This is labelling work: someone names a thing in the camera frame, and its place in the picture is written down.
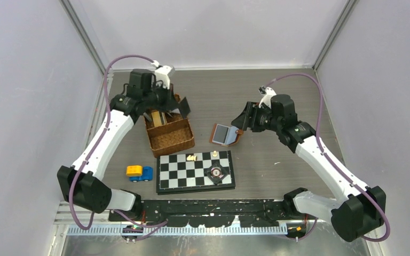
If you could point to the fallen cream chess piece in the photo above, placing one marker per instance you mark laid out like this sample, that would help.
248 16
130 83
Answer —
191 158

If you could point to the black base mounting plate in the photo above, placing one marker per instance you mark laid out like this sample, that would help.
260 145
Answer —
211 212

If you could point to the black red round object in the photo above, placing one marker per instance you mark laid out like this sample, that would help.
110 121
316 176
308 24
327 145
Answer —
216 173

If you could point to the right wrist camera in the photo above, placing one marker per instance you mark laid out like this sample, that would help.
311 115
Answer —
267 93

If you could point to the blue yellow toy truck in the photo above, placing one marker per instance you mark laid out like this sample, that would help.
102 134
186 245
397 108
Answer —
137 173

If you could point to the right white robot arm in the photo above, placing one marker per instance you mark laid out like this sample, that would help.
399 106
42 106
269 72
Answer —
356 210

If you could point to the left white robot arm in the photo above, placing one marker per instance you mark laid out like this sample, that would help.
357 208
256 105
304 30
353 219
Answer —
81 183

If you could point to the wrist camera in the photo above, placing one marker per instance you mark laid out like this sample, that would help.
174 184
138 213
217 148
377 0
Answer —
162 74
267 93

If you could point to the brown leather card holder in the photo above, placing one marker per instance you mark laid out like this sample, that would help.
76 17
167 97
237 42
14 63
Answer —
224 135

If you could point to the white magnetic stripe card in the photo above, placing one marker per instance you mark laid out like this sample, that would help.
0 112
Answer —
162 117

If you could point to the black white chessboard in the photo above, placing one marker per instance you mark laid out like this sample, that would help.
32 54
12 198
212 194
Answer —
176 175

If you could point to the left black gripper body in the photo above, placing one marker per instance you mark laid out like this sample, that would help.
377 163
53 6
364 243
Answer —
158 95

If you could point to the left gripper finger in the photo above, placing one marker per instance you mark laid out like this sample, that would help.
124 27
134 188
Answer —
183 108
170 106

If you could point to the brown woven basket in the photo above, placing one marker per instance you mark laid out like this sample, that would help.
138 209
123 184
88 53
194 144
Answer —
175 136

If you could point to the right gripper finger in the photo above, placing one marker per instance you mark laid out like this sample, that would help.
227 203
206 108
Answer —
252 111
242 121

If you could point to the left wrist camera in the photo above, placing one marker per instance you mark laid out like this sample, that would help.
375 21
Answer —
162 74

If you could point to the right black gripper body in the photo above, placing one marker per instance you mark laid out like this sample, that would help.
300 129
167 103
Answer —
265 120

